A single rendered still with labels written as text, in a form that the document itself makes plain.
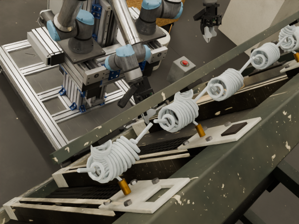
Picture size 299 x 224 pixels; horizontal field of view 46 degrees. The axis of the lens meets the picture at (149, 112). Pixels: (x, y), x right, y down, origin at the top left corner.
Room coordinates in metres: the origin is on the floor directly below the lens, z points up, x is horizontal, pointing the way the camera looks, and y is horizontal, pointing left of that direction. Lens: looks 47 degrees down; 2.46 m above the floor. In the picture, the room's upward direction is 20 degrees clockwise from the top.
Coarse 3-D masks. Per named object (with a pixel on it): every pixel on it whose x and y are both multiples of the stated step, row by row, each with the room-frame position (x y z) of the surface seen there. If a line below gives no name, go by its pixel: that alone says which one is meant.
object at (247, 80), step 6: (282, 66) 1.43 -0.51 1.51; (264, 72) 1.46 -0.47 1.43; (270, 72) 1.45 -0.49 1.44; (276, 72) 1.44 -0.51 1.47; (282, 72) 1.43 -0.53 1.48; (246, 78) 1.49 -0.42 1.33; (252, 78) 1.48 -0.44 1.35; (258, 78) 1.47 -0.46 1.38; (264, 78) 1.45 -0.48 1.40; (246, 84) 1.48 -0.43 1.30
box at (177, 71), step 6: (180, 60) 1.96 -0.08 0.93; (186, 60) 1.99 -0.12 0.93; (174, 66) 1.91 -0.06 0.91; (180, 66) 1.90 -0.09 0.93; (192, 66) 1.95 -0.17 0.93; (174, 72) 1.90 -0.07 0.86; (180, 72) 1.88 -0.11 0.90; (186, 72) 1.88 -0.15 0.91; (168, 78) 1.92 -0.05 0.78; (174, 78) 1.90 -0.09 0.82; (180, 78) 1.87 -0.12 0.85
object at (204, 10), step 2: (204, 8) 1.70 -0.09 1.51; (202, 10) 1.70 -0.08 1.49; (204, 10) 1.70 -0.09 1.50; (206, 10) 1.70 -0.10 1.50; (198, 12) 1.72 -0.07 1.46; (200, 12) 1.71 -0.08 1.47; (202, 12) 1.70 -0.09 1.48; (204, 12) 1.69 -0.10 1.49; (196, 14) 1.72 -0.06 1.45; (198, 14) 1.71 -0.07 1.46; (200, 14) 1.71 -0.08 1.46; (202, 14) 1.70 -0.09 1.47; (194, 16) 1.73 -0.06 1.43; (196, 16) 1.72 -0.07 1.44; (198, 16) 1.71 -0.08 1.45; (200, 16) 1.71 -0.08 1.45; (194, 18) 1.72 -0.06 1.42; (196, 18) 1.72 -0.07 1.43; (198, 18) 1.72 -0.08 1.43; (200, 18) 1.73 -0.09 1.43; (194, 20) 1.72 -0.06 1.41
